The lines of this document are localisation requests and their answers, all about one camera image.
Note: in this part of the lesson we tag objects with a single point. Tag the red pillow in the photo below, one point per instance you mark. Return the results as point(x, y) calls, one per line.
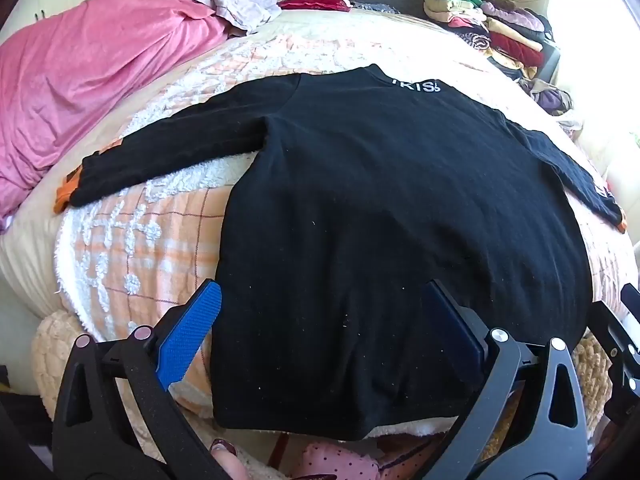
point(315, 1)

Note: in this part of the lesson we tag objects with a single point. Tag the cream curtain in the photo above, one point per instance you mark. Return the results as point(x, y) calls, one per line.
point(590, 35)

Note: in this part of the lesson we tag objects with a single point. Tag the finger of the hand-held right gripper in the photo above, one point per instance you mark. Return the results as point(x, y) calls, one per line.
point(610, 327)

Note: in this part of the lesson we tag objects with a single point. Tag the dark patterned pillow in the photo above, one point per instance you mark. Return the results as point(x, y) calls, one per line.
point(375, 7)

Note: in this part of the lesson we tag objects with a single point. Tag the black sweater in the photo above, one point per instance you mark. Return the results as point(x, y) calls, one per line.
point(375, 210)

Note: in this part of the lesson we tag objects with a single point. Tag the stack of folded clothes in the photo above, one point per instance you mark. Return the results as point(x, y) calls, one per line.
point(500, 25)

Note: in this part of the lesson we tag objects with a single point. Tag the pink dotted clothing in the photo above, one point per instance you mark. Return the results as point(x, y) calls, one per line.
point(340, 460)

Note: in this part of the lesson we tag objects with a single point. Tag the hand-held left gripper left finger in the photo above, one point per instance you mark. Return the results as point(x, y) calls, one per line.
point(192, 330)

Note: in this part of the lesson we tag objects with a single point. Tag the orange plaid fleece blanket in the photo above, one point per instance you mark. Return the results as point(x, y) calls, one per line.
point(130, 260)

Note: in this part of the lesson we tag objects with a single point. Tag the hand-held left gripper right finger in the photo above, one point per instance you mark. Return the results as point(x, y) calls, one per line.
point(457, 327)

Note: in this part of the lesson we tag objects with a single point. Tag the beige bedspread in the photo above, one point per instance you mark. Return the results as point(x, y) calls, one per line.
point(25, 250)

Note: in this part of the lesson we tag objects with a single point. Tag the lilac garment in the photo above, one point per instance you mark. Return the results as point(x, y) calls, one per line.
point(240, 5)

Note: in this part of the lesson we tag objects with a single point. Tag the pink duvet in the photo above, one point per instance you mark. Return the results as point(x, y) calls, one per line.
point(75, 75)

